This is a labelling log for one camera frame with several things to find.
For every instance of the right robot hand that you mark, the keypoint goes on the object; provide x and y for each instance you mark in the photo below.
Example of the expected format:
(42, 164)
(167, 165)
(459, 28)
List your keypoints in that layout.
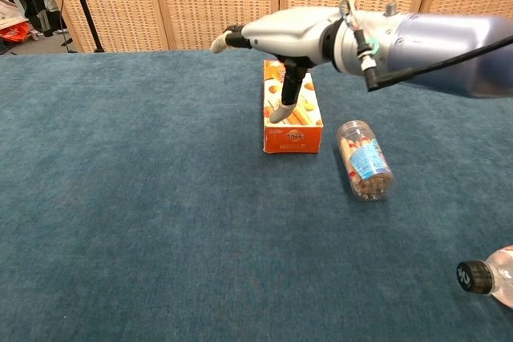
(288, 31)

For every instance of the orange snack box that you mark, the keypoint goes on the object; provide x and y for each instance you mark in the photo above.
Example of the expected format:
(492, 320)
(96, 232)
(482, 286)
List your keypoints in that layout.
(292, 139)

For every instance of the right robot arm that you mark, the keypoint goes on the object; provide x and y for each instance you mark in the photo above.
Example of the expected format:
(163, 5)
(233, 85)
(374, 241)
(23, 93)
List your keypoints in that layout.
(441, 41)

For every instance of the clear plastic snack jar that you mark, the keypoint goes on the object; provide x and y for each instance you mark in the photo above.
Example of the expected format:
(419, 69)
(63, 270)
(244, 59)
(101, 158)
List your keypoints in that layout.
(364, 162)

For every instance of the blue table cloth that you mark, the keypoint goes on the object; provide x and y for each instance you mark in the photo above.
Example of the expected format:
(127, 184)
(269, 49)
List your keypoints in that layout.
(160, 218)

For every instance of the orange plastic bag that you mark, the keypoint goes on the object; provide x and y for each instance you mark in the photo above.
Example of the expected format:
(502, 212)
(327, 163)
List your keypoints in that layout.
(16, 33)

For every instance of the white paper stack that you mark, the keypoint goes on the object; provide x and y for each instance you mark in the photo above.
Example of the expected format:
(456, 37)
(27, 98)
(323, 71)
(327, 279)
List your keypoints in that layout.
(10, 9)

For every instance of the clear bottle with black cap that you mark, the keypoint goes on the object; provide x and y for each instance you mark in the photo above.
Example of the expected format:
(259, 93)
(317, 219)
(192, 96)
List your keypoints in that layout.
(475, 276)

